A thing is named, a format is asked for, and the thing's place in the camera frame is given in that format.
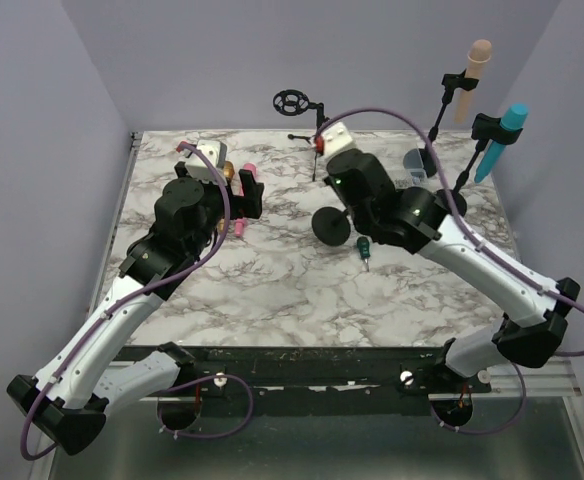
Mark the black stand holding beige microphone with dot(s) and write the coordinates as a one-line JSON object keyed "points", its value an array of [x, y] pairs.
{"points": [[450, 82]]}

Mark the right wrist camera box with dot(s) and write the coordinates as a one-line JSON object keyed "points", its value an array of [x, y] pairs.
{"points": [[334, 140]]}

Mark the black round-base shock mount stand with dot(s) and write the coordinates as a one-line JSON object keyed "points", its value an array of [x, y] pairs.
{"points": [[331, 226]]}

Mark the black stand holding teal microphone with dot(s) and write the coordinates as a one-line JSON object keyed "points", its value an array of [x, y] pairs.
{"points": [[461, 180]]}

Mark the gold microphone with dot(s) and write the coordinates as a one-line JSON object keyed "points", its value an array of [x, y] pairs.
{"points": [[229, 174]]}

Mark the pink microphone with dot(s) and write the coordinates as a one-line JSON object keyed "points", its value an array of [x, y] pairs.
{"points": [[241, 223]]}

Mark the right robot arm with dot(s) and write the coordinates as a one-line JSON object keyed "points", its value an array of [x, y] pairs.
{"points": [[534, 321]]}

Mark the clear plastic screw box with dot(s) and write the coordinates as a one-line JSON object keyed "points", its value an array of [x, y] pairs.
{"points": [[414, 173]]}

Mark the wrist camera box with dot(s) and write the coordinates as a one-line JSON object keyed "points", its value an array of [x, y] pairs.
{"points": [[215, 151], [334, 140]]}

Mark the black front mounting rail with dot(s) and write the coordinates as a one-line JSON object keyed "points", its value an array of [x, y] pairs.
{"points": [[317, 382]]}

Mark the beige microphone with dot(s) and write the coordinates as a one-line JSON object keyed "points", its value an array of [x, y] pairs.
{"points": [[477, 58]]}

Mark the green handled screwdriver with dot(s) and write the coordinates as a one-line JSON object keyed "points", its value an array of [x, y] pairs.
{"points": [[363, 248]]}

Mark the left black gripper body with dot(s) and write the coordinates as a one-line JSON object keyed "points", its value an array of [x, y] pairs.
{"points": [[214, 198]]}

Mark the teal microphone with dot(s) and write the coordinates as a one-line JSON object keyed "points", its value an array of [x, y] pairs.
{"points": [[494, 135]]}

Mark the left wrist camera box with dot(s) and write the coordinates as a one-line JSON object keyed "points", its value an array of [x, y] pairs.
{"points": [[215, 151]]}

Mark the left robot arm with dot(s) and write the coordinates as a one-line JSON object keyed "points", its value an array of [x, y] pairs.
{"points": [[71, 397]]}

